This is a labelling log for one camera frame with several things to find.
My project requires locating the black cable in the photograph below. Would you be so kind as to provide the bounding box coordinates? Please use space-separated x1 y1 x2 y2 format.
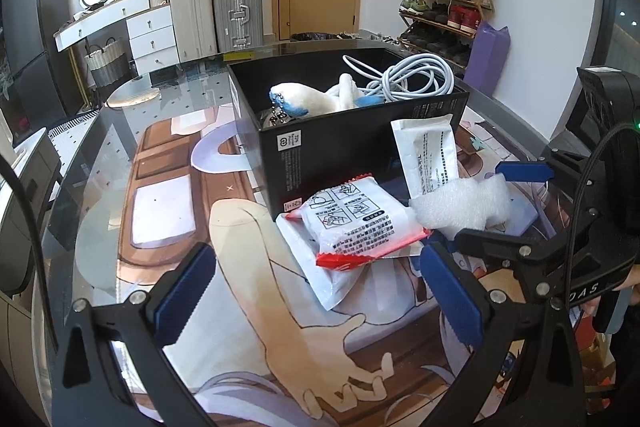
0 152 58 348

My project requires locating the white round stool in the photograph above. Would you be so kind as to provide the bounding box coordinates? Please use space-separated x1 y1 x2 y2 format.
107 79 161 108

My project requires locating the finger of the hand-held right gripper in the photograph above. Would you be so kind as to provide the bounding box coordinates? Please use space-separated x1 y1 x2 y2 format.
452 227 610 307
495 159 583 205

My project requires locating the white red snack packet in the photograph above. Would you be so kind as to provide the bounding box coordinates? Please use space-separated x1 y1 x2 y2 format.
299 174 432 270

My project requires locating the silver suitcase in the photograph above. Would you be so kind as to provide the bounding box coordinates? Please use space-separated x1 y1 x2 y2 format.
212 0 264 52

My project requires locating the purple bag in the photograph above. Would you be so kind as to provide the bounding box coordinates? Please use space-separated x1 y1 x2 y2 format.
462 21 511 98

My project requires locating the white blue plush toy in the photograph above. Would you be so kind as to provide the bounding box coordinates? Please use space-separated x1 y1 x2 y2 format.
267 74 388 128

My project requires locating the wooden shoe rack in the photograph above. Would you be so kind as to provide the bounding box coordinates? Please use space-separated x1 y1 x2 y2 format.
397 0 498 70

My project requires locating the white suitcase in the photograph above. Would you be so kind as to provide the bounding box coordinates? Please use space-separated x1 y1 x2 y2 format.
167 0 219 58

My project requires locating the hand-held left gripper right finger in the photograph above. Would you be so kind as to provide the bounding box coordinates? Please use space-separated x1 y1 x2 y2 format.
420 242 588 427

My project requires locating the grey side cabinet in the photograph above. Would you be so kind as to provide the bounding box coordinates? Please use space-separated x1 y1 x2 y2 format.
0 127 63 293

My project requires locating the woven basket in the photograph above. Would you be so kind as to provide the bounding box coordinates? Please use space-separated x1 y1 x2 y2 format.
84 38 131 88

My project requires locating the white foam wrap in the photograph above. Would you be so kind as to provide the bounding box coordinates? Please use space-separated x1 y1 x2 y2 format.
409 174 513 240

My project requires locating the black window frame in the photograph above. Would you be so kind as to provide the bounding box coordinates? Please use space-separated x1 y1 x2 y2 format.
590 0 640 72

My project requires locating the black cardboard box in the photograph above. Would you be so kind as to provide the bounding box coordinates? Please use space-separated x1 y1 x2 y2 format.
227 48 471 214

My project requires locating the white medicine sachet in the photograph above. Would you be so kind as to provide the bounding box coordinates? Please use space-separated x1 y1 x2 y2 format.
390 114 458 200

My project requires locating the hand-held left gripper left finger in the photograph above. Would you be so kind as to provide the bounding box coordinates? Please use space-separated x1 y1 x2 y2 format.
50 242 217 427

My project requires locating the printed cartoon table mat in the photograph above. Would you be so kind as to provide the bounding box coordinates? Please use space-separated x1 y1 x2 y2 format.
117 107 616 427

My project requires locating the white cable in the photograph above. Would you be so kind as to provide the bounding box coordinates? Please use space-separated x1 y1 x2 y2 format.
342 54 456 100

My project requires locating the black white striped mat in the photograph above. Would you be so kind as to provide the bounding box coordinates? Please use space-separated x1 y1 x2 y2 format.
50 114 98 135

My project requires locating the white plastic pouch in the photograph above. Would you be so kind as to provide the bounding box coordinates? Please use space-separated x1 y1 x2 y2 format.
276 212 426 310

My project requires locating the white dressing table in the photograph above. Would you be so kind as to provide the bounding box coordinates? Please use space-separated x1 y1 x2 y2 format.
52 0 181 75

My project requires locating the dark grey fridge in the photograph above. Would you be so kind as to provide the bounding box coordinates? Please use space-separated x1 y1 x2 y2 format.
0 0 76 142

